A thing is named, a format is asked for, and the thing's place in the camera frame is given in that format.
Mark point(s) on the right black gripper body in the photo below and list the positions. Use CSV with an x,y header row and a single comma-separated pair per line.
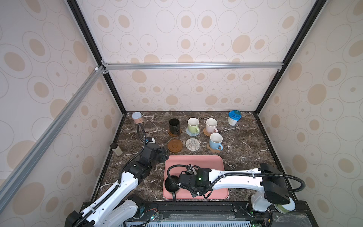
x,y
180,180

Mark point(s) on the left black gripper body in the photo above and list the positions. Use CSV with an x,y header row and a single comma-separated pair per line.
x,y
161,155

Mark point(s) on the light brown wooden coaster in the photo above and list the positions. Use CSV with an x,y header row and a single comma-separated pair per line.
x,y
175,145

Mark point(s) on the black mug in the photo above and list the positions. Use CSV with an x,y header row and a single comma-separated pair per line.
x,y
174,126
171,185

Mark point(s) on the dark brown wooden coaster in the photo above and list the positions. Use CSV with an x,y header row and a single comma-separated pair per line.
x,y
173,135

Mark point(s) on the white woven round coaster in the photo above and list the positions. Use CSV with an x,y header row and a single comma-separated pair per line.
x,y
192,144

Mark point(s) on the cork paw print coaster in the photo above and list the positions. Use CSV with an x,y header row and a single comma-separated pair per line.
x,y
213,150

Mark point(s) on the grey felt round coaster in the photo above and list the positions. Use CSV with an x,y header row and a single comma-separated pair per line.
x,y
192,134

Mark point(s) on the green handled white mug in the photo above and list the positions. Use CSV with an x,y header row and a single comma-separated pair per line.
x,y
193,126

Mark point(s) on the blue handled white mug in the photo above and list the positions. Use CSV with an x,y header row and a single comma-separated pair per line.
x,y
216,140

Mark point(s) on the woven rattan round coaster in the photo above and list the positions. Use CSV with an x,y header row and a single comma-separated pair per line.
x,y
206,132

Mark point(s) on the pink handled white mug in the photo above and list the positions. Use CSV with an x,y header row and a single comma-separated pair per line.
x,y
211,126

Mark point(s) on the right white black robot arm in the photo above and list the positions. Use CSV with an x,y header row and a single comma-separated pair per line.
x,y
271,186

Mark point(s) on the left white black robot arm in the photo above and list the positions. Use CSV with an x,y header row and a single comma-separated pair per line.
x,y
104,212

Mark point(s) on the pink rectangular tray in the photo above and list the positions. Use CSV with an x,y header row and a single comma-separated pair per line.
x,y
211,162

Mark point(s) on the pink jar white lid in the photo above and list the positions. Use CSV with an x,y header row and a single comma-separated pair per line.
x,y
137,117

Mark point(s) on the small bottle black cap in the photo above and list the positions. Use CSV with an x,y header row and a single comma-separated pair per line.
x,y
116,149

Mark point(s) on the white cup blue lid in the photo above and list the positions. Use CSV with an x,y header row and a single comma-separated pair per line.
x,y
233,117

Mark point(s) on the horizontal aluminium bar rear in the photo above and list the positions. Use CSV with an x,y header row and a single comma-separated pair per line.
x,y
184,66

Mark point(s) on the diagonal aluminium bar left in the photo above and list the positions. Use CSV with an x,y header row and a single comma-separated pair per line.
x,y
28,163

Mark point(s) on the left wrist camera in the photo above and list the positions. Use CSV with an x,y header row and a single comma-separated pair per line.
x,y
151,144

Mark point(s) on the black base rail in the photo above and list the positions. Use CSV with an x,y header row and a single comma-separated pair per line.
x,y
215,214

